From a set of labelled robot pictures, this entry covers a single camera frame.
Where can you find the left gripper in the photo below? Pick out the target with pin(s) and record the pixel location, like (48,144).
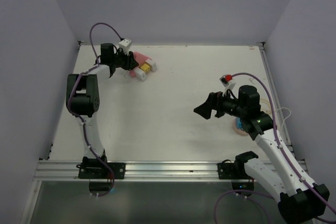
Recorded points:
(130,62)

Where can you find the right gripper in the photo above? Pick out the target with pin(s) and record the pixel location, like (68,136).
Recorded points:
(214,102)

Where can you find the pink triangular power strip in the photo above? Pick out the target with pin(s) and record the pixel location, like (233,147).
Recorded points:
(140,59)

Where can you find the blue plug adapter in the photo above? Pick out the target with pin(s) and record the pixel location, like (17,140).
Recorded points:
(238,124)

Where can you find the white charger plug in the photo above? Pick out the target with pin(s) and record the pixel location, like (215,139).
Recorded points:
(152,64)
(140,74)

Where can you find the yellow plug adapter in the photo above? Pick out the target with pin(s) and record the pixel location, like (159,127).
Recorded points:
(145,67)

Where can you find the pink round socket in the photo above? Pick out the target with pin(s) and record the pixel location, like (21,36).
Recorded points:
(239,132)

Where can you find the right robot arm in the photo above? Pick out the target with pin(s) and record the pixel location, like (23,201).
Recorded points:
(297,195)

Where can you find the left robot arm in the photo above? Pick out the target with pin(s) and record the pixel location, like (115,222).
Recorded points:
(82,92)

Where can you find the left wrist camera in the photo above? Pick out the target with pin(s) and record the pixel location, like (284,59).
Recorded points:
(125,45)

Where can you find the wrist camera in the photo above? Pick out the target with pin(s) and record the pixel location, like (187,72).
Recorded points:
(227,81)
(125,45)

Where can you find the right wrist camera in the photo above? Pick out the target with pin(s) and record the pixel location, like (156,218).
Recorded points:
(227,81)

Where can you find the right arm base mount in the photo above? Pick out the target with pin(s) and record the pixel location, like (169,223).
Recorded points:
(231,169)

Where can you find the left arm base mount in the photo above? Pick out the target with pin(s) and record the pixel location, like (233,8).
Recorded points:
(91,168)

